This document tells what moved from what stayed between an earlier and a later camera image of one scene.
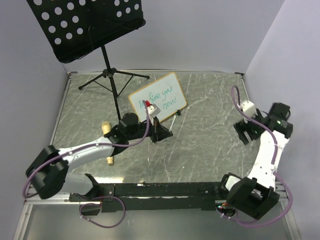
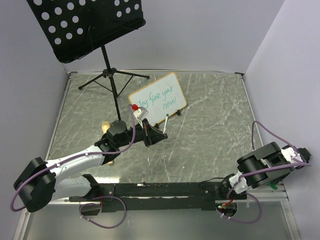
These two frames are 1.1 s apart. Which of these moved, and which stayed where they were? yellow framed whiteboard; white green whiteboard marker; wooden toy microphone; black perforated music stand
Moved: white green whiteboard marker
Stayed: black perforated music stand; yellow framed whiteboard; wooden toy microphone
